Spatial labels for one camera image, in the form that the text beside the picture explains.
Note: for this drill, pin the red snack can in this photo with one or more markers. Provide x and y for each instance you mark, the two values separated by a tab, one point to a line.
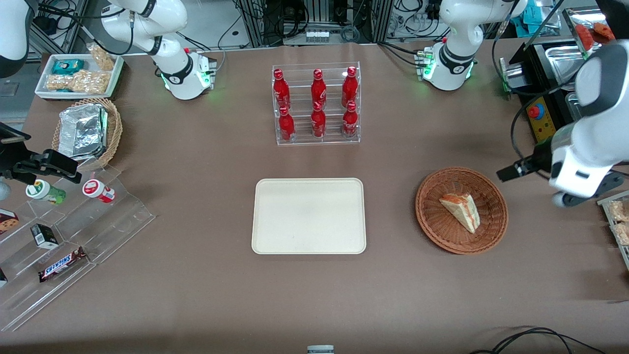
98	191

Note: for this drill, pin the grey device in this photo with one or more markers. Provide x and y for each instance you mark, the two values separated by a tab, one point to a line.
320	350

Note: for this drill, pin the clear acrylic stepped stand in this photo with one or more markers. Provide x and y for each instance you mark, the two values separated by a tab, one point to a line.
113	226

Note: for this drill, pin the black food warmer cabinet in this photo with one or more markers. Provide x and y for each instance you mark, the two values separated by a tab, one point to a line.
540	73

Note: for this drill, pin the snickers chocolate bar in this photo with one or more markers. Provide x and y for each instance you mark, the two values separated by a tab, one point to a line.
61	265

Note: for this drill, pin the clear acrylic bottle rack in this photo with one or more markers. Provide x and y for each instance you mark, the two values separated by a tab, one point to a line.
302	140

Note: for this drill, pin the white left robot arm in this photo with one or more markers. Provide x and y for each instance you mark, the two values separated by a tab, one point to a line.
457	29

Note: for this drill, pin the teal snack packet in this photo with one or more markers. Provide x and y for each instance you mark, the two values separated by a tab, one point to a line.
68	66

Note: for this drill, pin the white power strip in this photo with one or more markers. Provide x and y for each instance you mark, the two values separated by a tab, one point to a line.
318	35

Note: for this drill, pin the cream rectangular serving tray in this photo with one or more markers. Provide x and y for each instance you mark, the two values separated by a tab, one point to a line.
308	216

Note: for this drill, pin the small black carton with barcode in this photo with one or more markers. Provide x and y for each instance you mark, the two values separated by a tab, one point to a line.
44	236

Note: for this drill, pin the large clear peanut bag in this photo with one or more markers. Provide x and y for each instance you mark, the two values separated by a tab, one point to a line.
81	82

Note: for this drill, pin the silver foil package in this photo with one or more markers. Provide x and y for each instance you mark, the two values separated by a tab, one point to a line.
82	132

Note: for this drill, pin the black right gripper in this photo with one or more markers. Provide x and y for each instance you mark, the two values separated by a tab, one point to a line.
11	158

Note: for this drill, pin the cookie box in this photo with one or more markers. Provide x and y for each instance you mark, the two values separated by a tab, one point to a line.
7	222

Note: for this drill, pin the teal plastic bag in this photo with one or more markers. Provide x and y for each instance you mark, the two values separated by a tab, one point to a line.
533	17

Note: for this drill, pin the small clear peanut bag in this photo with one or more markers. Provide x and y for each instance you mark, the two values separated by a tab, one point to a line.
103	58

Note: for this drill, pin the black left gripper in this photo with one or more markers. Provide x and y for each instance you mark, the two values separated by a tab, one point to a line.
539	160

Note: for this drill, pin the red cola bottle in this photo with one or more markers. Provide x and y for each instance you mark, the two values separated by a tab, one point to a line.
280	88
349	86
318	123
286	127
318	88
350	122

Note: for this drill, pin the brown round wicker basket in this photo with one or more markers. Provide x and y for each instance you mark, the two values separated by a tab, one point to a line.
442	226

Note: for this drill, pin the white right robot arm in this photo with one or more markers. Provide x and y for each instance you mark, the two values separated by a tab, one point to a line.
172	49

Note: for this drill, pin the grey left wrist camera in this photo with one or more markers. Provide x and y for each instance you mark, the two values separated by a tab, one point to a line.
587	194

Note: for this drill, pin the clear bag of crackers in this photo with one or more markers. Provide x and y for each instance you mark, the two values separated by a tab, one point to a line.
620	211
623	235

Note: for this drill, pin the light tan wicker basket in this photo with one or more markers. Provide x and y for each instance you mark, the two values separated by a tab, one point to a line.
114	132

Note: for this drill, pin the green snack can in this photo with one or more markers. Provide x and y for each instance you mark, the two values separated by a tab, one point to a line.
45	191

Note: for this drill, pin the white rectangular snack tray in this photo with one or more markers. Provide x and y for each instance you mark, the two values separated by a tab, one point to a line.
43	73

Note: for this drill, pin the triangular sandwich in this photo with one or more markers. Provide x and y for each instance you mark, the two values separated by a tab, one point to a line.
462	210

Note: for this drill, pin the red snack packet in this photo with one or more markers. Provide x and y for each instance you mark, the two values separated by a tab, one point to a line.
587	37

